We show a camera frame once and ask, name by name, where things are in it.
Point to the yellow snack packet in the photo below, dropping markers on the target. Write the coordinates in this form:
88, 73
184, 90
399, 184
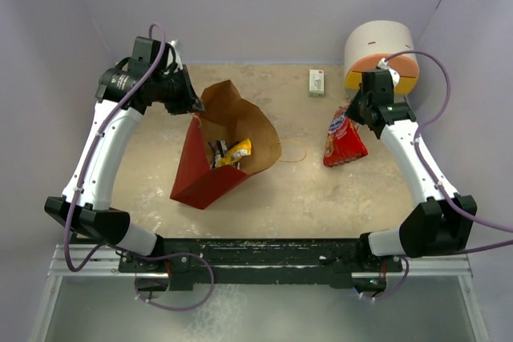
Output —
235, 153

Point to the red paper bag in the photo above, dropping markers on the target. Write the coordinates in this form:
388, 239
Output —
226, 144

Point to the brown chocolate snack packet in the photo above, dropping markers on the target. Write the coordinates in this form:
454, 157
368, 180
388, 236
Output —
219, 150

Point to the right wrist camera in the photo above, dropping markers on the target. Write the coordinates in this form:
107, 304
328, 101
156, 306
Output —
384, 65

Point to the large red snack bag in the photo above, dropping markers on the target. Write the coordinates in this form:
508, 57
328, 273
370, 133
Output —
343, 143

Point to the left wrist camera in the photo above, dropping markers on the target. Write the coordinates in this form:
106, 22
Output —
173, 54

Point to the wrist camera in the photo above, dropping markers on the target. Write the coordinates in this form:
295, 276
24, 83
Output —
384, 65
173, 54

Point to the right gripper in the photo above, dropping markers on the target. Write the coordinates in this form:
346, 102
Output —
352, 112

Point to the round pastel drawer cabinet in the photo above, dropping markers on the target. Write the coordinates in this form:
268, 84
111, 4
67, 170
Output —
373, 41

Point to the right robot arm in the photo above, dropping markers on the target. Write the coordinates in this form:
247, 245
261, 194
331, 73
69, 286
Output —
441, 220

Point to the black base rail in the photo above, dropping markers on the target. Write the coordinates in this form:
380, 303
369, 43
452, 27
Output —
337, 263

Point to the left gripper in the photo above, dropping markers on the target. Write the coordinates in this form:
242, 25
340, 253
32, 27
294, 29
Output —
189, 102

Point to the small white box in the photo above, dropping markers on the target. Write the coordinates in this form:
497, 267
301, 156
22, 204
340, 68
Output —
316, 83

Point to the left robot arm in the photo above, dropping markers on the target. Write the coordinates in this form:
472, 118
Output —
153, 73

